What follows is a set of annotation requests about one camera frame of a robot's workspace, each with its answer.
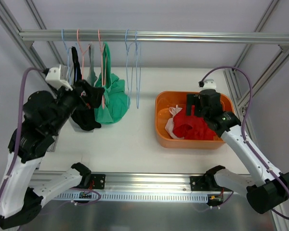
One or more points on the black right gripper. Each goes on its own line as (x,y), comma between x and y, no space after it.
(191,103)

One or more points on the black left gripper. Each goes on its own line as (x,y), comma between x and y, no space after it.
(81,91)

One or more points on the red tank top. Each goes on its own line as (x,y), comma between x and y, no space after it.
(192,128)

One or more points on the green tank top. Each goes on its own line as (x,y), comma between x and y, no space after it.
(116,99)

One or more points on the white tank top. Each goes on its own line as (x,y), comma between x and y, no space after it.
(170,123)

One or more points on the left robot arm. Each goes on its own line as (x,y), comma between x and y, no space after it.
(41,119)

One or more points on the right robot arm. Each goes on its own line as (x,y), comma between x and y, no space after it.
(267,186)

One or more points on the grey tank top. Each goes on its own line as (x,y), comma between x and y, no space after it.
(92,78)

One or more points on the black tank top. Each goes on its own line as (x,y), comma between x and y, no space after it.
(84,115)

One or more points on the orange plastic bin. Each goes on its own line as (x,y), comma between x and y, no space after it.
(163,102)

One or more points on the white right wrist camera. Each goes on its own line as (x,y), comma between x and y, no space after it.
(207,84)

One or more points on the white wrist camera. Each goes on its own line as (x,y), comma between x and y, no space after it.
(57,77)
(207,84)

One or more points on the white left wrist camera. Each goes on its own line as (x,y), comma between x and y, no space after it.
(57,77)

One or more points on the aluminium hanging rail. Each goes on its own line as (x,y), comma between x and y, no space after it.
(153,36)

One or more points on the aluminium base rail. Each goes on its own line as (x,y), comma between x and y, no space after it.
(166,183)

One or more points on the white slotted cable duct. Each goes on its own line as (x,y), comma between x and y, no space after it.
(134,197)

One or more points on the aluminium frame post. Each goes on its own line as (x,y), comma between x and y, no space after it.
(13,29)
(268,69)

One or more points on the right aluminium frame post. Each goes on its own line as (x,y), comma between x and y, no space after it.
(268,69)

